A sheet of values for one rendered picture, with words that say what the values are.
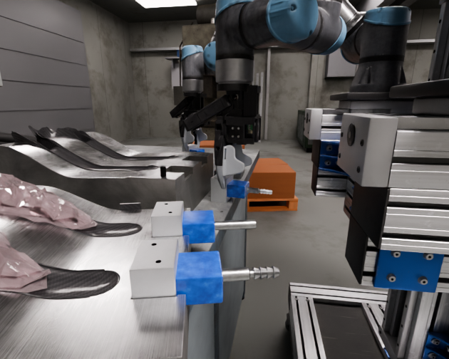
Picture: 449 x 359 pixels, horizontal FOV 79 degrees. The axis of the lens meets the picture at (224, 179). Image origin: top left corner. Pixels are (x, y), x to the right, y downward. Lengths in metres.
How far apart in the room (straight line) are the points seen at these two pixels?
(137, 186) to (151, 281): 0.27
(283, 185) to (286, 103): 5.63
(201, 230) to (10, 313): 0.19
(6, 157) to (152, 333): 0.49
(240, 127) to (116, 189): 0.26
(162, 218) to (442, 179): 0.35
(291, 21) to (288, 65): 7.73
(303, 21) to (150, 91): 8.43
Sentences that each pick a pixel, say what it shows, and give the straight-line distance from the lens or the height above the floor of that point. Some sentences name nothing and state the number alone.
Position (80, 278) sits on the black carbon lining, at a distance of 0.30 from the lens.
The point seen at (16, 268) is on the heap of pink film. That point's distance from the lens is 0.29.
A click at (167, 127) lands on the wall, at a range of 8.70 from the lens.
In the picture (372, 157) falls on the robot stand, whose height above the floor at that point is 0.94.
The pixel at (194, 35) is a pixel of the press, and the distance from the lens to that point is 4.06.
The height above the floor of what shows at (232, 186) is 0.84.
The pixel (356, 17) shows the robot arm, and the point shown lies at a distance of 1.08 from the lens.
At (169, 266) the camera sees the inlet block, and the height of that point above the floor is 0.88.
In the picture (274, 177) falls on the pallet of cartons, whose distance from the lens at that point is 2.63.
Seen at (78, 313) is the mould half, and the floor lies 0.85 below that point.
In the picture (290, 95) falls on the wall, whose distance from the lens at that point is 8.15.
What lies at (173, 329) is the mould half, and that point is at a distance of 0.23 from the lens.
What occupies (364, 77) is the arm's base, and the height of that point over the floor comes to 1.08.
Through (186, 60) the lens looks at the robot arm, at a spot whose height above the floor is 1.15.
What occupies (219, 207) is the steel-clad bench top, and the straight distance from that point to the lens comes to 0.58.
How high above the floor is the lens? 1.01
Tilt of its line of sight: 16 degrees down
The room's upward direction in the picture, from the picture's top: straight up
